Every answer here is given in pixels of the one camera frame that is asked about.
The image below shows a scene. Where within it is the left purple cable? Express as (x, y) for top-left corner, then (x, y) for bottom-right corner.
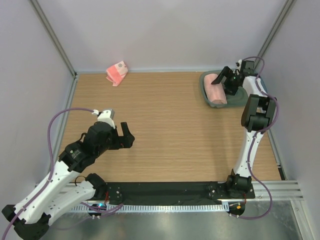
(3, 107), (125, 238)

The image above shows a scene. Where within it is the aluminium frame post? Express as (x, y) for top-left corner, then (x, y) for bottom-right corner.
(31, 0), (77, 77)
(257, 0), (297, 58)

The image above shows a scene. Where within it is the left aluminium frame post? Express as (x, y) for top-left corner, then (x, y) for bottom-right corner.
(31, 0), (77, 77)

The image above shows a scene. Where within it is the large pink towel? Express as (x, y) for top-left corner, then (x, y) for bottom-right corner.
(204, 73), (227, 105)

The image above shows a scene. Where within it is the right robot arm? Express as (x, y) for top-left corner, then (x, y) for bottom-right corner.
(210, 56), (279, 198)

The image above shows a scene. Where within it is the right aluminium frame post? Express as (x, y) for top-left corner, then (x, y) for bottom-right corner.
(257, 0), (297, 58)

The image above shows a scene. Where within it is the teal plastic tray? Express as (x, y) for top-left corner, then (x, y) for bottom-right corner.
(199, 66), (269, 110)

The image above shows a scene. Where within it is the small pink cloth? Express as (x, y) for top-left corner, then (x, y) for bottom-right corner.
(106, 61), (128, 87)

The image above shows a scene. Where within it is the slotted cable duct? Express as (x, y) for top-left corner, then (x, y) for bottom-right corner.
(69, 203), (229, 213)

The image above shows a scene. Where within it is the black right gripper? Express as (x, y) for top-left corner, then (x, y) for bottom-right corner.
(211, 66), (240, 96)

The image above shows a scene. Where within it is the aluminium front rail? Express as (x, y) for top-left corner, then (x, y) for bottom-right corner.
(32, 180), (305, 204)

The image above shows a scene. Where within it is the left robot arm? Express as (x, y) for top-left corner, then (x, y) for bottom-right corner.
(1, 121), (135, 240)

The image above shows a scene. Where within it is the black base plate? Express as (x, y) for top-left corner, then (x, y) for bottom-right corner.
(106, 181), (255, 205)

